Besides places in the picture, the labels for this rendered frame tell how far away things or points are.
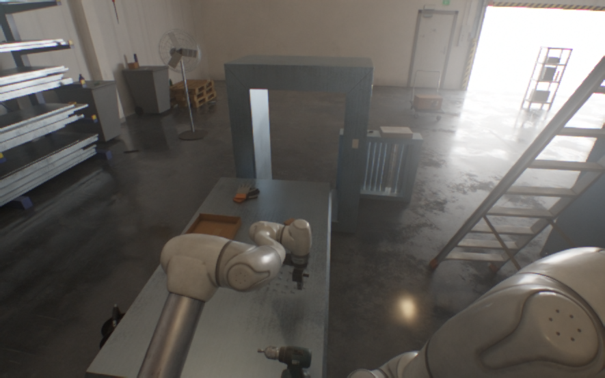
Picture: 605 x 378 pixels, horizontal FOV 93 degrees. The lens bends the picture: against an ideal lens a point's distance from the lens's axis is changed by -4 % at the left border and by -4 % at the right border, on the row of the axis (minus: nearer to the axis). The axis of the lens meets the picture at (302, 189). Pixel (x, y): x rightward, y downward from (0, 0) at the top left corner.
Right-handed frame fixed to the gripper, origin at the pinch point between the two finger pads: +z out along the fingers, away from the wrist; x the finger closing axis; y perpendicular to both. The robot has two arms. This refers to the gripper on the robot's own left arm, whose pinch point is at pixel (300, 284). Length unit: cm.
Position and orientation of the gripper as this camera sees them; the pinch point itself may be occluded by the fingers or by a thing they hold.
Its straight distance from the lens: 159.7
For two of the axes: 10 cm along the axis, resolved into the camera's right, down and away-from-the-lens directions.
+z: 0.0, 8.7, 5.0
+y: 9.7, 1.2, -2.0
